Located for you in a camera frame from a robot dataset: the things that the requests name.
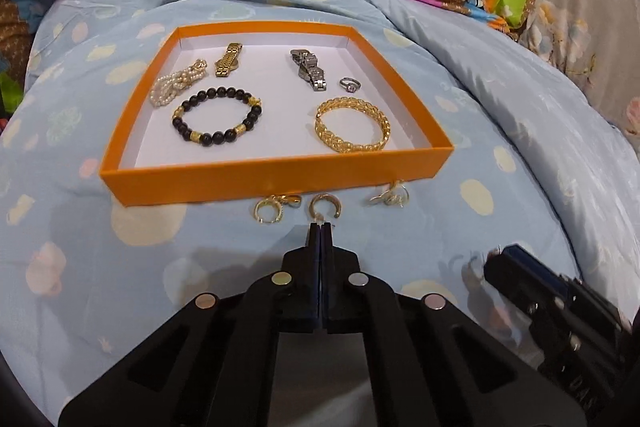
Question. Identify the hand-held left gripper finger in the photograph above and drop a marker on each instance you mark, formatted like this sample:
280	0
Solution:
326	267
314	267

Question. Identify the gold hoop earring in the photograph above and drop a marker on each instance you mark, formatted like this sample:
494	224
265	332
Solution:
336	206
395	199
260	212

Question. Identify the gold watch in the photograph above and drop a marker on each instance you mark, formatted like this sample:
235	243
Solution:
226	64

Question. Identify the light blue printed quilt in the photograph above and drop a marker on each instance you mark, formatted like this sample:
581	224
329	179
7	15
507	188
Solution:
100	257

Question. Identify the gold bangle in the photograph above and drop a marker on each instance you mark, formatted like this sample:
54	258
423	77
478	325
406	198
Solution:
340	142

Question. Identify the silver watch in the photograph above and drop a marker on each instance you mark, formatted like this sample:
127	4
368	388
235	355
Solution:
310	72

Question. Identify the grey floral sheet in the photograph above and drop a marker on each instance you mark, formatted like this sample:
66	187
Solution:
590	32

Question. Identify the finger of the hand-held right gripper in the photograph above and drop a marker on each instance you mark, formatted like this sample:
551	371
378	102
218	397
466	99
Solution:
505	282
537	266

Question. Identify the orange shallow box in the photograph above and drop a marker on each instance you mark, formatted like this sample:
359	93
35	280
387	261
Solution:
200	184

